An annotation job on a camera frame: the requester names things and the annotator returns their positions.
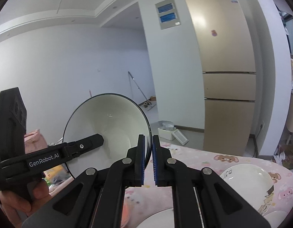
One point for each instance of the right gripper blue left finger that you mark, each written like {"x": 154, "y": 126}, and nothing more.
{"x": 140, "y": 161}

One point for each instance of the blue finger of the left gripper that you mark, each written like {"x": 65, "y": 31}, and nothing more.
{"x": 77, "y": 148}

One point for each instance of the person's left hand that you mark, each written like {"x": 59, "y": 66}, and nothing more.
{"x": 12, "y": 203}

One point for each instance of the pink cartoon tablecloth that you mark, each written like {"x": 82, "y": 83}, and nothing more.
{"x": 196, "y": 172}

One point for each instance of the gold three-door refrigerator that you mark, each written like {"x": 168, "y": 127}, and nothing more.
{"x": 229, "y": 74}

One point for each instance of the white bowl with dark rim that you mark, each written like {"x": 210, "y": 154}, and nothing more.
{"x": 118, "y": 119}

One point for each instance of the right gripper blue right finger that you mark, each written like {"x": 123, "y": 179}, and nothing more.
{"x": 159, "y": 162}

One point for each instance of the white box on floor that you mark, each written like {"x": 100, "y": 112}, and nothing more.
{"x": 169, "y": 132}

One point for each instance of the thin metal rod leaning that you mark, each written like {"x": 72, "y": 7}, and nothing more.
{"x": 133, "y": 79}

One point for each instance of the white plate with cartoon print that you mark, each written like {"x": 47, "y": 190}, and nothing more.
{"x": 162, "y": 219}

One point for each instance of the white deep plate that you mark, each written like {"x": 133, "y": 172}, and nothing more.
{"x": 253, "y": 183}

